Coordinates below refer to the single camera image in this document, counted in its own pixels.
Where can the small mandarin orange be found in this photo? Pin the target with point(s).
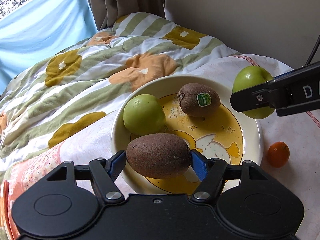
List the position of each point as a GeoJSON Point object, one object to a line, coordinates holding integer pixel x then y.
{"type": "Point", "coordinates": [278, 154]}

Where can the cream duck-print bowl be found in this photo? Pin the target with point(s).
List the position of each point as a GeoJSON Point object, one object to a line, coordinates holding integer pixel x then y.
{"type": "Point", "coordinates": [226, 134]}

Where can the light blue window sheet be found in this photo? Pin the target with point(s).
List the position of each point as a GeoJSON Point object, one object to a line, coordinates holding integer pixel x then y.
{"type": "Point", "coordinates": [40, 29]}

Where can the green apple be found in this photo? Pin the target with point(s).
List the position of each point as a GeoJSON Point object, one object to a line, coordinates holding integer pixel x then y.
{"type": "Point", "coordinates": [143, 115]}
{"type": "Point", "coordinates": [248, 77]}

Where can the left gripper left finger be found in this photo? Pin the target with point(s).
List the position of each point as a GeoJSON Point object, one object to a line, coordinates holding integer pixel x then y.
{"type": "Point", "coordinates": [104, 173]}

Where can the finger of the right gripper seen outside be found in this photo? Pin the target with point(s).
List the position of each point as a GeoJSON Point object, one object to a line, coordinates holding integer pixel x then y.
{"type": "Point", "coordinates": [254, 97]}

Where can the floral striped quilt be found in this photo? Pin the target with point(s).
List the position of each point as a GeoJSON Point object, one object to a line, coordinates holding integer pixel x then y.
{"type": "Point", "coordinates": [137, 49]}

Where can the brown kiwi with sticker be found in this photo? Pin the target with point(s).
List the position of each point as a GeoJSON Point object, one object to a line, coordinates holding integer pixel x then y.
{"type": "Point", "coordinates": [198, 100]}

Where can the white pink-bordered cloth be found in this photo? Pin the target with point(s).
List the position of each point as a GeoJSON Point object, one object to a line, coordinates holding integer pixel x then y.
{"type": "Point", "coordinates": [287, 134]}

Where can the plain brown kiwi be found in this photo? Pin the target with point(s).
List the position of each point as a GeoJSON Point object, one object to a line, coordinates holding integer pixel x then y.
{"type": "Point", "coordinates": [159, 156]}

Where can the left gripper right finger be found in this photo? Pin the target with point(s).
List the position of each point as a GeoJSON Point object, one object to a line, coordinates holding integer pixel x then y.
{"type": "Point", "coordinates": [211, 175]}

